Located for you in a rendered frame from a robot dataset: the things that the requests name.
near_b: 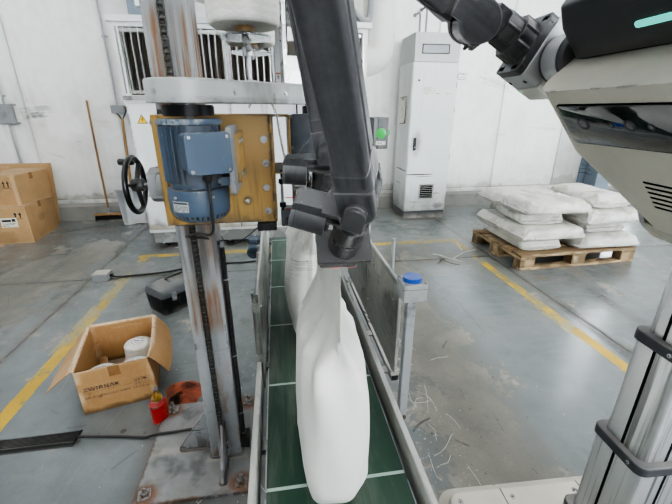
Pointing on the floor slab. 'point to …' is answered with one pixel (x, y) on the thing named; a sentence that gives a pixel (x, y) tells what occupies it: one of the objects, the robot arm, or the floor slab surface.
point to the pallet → (523, 259)
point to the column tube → (183, 65)
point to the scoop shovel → (129, 191)
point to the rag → (183, 392)
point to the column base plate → (193, 460)
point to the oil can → (158, 407)
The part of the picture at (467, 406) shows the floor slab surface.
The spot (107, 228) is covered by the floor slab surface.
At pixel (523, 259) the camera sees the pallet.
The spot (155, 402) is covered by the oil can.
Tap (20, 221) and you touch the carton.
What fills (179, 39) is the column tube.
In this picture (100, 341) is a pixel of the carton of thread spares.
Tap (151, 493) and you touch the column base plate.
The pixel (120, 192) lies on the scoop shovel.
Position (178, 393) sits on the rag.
